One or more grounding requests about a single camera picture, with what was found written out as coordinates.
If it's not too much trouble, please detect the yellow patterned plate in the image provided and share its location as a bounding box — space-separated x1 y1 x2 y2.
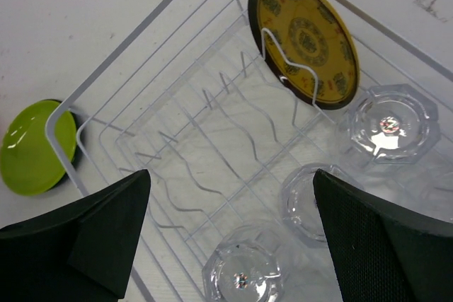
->
248 0 360 110

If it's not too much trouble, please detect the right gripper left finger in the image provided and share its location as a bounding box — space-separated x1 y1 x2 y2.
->
1 170 151 301

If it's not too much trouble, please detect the clear glass cup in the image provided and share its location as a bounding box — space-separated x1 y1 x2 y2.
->
334 83 441 168
280 163 362 247
202 220 296 301

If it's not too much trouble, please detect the green plate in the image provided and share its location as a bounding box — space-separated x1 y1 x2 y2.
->
1 99 66 196

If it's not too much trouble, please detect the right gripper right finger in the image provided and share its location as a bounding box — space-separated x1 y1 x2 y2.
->
313 169 452 301

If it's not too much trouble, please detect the white wire dish rack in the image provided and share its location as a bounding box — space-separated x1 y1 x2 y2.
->
45 0 452 301

